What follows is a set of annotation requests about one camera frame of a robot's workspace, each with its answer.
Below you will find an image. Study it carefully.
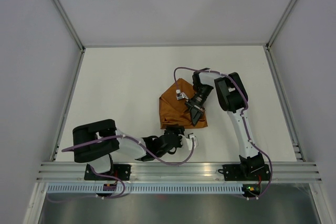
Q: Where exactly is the black mounting plate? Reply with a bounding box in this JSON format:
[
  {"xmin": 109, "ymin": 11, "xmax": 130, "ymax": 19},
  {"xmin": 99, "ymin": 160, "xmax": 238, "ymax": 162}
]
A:
[
  {"xmin": 217, "ymin": 164, "xmax": 271, "ymax": 182},
  {"xmin": 84, "ymin": 164, "xmax": 131, "ymax": 181}
]

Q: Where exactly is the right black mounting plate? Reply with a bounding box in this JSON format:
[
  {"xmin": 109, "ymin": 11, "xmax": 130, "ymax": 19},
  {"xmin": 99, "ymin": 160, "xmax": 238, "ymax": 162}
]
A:
[{"xmin": 217, "ymin": 164, "xmax": 271, "ymax": 182}]

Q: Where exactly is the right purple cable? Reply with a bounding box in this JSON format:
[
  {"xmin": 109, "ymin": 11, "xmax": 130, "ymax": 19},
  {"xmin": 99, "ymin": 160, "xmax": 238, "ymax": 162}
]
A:
[{"xmin": 173, "ymin": 67, "xmax": 272, "ymax": 201}]

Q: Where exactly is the brown cloth napkin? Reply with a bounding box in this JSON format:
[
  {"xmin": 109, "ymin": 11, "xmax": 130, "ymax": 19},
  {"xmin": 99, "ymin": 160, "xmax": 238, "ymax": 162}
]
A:
[{"xmin": 159, "ymin": 83, "xmax": 208, "ymax": 129}]

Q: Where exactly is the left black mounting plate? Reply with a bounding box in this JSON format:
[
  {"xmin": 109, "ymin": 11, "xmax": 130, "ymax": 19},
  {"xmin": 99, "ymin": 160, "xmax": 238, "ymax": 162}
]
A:
[{"xmin": 84, "ymin": 164, "xmax": 131, "ymax": 181}]

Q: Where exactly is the aluminium frame post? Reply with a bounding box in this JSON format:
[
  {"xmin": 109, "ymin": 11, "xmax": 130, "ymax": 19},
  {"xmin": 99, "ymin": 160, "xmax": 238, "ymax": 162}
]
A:
[
  {"xmin": 265, "ymin": 0, "xmax": 316, "ymax": 50},
  {"xmin": 35, "ymin": 0, "xmax": 86, "ymax": 51}
]

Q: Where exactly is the left aluminium frame post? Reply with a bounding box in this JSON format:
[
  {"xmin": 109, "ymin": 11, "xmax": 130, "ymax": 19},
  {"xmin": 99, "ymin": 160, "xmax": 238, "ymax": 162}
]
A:
[{"xmin": 35, "ymin": 0, "xmax": 86, "ymax": 51}]

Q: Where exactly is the slotted cable duct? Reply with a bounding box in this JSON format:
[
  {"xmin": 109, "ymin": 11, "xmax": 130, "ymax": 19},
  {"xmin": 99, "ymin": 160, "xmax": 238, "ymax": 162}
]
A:
[{"xmin": 47, "ymin": 183, "xmax": 243, "ymax": 194}]

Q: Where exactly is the aluminium front rail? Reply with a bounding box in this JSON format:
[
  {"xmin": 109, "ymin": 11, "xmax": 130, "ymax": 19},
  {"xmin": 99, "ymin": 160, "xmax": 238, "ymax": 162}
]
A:
[{"xmin": 35, "ymin": 162, "xmax": 322, "ymax": 183}]

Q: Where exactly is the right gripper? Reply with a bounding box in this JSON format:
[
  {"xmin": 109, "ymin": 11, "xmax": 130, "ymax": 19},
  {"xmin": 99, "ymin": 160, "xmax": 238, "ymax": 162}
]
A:
[{"xmin": 185, "ymin": 83, "xmax": 213, "ymax": 126}]

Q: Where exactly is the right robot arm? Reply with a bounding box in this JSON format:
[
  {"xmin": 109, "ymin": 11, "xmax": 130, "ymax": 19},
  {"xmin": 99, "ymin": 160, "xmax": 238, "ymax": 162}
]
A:
[{"xmin": 185, "ymin": 68, "xmax": 272, "ymax": 181}]

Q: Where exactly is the right aluminium frame post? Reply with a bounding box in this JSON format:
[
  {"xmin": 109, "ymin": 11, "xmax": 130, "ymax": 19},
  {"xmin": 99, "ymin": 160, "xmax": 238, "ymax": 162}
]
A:
[{"xmin": 265, "ymin": 0, "xmax": 316, "ymax": 50}]

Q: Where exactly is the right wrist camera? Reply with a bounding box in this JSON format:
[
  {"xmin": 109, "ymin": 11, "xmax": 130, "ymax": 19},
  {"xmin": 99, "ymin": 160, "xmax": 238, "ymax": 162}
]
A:
[{"xmin": 176, "ymin": 89, "xmax": 188, "ymax": 100}]

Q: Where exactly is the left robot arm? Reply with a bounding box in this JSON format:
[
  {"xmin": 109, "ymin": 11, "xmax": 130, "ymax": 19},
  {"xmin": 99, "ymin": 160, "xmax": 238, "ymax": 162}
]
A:
[{"xmin": 72, "ymin": 119, "xmax": 185, "ymax": 180}]

